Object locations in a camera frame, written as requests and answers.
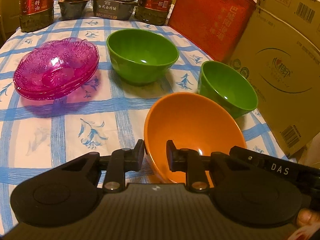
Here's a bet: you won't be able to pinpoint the left cooking oil bottle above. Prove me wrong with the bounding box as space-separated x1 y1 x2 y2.
20 0 54 33

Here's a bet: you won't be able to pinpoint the right cooking oil bottle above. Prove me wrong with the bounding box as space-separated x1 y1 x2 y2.
135 0 172 25

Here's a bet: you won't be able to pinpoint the blue checked tablecloth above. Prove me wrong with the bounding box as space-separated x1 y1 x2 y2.
0 0 297 235

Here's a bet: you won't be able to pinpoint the orange plastic bowl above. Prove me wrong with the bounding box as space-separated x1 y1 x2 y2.
144 92 246 183

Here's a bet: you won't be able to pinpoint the black instant rice box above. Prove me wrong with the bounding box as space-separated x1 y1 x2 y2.
91 0 137 21

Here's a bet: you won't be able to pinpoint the dark instant food cup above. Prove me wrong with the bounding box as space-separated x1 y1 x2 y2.
58 0 89 21

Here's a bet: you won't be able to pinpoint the red tote bag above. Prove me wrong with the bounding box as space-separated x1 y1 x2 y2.
168 0 255 62

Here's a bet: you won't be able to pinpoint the operator hand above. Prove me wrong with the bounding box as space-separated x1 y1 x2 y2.
296 209 320 227

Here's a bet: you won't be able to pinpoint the cooking oil bottle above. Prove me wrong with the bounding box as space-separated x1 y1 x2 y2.
135 0 172 25
20 0 54 33

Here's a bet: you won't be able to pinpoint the large green plastic bowl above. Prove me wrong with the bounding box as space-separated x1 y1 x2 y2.
106 29 179 86

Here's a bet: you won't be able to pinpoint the pink translucent plastic plates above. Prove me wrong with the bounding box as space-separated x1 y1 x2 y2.
12 37 100 100

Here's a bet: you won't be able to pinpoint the large cardboard box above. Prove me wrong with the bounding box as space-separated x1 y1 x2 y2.
229 0 319 155

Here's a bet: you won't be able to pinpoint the small green plastic bowl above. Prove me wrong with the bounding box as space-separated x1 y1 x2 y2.
197 61 258 119

